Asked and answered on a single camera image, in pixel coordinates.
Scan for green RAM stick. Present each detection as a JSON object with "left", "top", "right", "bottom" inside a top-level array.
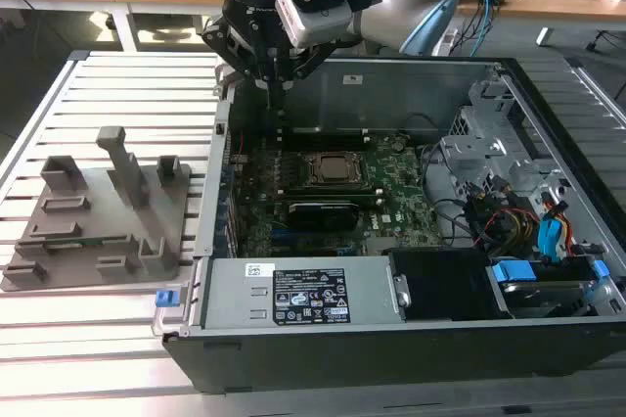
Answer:
[{"left": 43, "top": 238, "right": 133, "bottom": 249}]

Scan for black RAM slot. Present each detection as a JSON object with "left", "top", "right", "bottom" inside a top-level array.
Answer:
[
  {"left": 277, "top": 125, "right": 372, "bottom": 140},
  {"left": 275, "top": 183, "right": 385, "bottom": 196},
  {"left": 275, "top": 193, "right": 386, "bottom": 209},
  {"left": 277, "top": 137, "right": 372, "bottom": 152}
]

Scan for metal socket cover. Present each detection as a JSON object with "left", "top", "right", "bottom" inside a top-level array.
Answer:
[{"left": 303, "top": 150, "right": 369, "bottom": 187}]

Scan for silver CPU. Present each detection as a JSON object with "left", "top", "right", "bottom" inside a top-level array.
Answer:
[{"left": 317, "top": 156, "right": 356, "bottom": 179}]

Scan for CPU socket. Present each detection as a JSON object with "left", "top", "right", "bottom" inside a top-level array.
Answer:
[{"left": 298, "top": 149, "right": 372, "bottom": 189}]

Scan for white power strip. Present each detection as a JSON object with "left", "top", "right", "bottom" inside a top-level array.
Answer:
[{"left": 433, "top": 26, "right": 460, "bottom": 57}]

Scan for black graphics card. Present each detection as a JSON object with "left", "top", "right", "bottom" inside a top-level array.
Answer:
[{"left": 287, "top": 200, "right": 360, "bottom": 232}]

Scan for blue expansion slot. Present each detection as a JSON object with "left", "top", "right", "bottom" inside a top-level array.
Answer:
[{"left": 268, "top": 225, "right": 297, "bottom": 248}]

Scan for green motherboard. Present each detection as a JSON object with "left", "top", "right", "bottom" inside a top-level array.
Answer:
[{"left": 229, "top": 131, "right": 441, "bottom": 259}]

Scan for grey parts rack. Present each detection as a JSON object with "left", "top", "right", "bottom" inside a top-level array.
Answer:
[{"left": 0, "top": 125, "right": 195, "bottom": 294}]

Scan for grey metal drive cage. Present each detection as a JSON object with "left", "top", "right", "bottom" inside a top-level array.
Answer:
[{"left": 436, "top": 77, "right": 574, "bottom": 204}]

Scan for grey power supply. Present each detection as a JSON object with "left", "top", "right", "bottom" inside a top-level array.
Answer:
[{"left": 199, "top": 255, "right": 408, "bottom": 336}]

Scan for open black PC case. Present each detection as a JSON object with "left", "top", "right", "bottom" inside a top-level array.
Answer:
[{"left": 151, "top": 55, "right": 626, "bottom": 396}]

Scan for blue disk carrier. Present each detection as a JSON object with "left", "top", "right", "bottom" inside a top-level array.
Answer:
[{"left": 491, "top": 259, "right": 611, "bottom": 286}]

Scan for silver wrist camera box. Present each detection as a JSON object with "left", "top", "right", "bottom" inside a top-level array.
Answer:
[{"left": 274, "top": 0, "right": 354, "bottom": 50}]

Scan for blue cables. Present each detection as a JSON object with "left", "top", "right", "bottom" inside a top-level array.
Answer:
[{"left": 467, "top": 0, "right": 498, "bottom": 57}]

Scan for yellow red black wires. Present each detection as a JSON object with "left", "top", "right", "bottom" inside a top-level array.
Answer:
[{"left": 481, "top": 208, "right": 540, "bottom": 253}]

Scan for blue flat wire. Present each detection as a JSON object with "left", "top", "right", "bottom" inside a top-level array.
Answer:
[{"left": 536, "top": 195, "right": 572, "bottom": 260}]

